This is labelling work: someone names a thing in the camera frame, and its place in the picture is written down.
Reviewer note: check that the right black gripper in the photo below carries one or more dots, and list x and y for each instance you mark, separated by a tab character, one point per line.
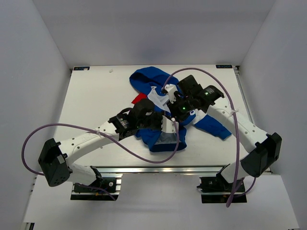
174	111

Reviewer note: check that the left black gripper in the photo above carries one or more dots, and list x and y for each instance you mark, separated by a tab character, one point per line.
159	117

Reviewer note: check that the blue white red jacket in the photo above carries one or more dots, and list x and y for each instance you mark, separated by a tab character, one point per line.
149	82

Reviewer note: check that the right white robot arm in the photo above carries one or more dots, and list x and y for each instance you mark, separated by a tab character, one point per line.
262	148

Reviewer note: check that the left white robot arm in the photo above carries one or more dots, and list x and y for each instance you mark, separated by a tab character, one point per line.
58	159

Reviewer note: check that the left blue table label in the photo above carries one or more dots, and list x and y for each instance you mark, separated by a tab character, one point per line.
81	68

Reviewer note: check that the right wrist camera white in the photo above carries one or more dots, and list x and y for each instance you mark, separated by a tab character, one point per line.
171	91

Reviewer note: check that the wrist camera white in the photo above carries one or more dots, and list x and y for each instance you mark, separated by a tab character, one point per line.
171	91
169	125

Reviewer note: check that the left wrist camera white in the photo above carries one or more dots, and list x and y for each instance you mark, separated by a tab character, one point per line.
169	125

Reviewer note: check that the aluminium front rail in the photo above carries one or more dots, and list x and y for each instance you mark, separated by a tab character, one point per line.
185	170

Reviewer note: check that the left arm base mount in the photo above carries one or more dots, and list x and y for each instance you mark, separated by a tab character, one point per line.
102	189

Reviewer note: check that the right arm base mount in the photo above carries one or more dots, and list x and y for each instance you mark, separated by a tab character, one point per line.
213	190

